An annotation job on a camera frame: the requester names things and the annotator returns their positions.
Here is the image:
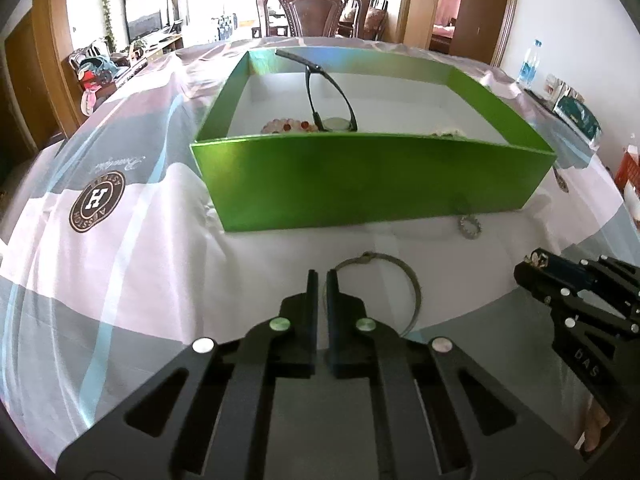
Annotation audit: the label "silver bangle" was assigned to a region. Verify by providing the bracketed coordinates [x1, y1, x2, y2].
[324, 250, 423, 338]

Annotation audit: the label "white strap wristwatch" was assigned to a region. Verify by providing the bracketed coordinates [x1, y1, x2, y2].
[431, 128, 468, 139]

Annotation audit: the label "red bead bracelet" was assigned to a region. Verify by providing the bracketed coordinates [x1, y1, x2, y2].
[260, 116, 319, 136]

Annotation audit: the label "black eyeglasses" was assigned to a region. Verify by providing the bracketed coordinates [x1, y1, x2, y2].
[274, 49, 358, 132]

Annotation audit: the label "person's hand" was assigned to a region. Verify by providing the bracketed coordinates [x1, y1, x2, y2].
[575, 398, 611, 453]

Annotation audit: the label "pink grey patterned tablecloth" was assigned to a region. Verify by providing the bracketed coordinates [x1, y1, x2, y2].
[1, 40, 639, 465]

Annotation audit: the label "dark green bag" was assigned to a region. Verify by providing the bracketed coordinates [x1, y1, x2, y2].
[553, 96, 602, 150]

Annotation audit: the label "plastic water bottle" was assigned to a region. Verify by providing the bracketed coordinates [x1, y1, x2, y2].
[518, 39, 542, 87]

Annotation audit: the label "green cardboard box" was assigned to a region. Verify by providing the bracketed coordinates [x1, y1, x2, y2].
[191, 46, 555, 232]

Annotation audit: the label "wooden sofa with cushions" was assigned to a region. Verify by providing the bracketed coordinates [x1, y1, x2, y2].
[336, 0, 388, 41]

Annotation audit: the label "wooden armchair with clothes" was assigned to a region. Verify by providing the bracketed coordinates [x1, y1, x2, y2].
[67, 40, 120, 117]

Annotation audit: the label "wooden tv cabinet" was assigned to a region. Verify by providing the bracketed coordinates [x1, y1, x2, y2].
[114, 34, 183, 82]

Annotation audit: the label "dark wooden chair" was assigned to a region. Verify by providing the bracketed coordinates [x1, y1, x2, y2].
[256, 0, 370, 38]

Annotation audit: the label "black television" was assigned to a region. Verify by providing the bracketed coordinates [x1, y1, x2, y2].
[124, 0, 167, 42]

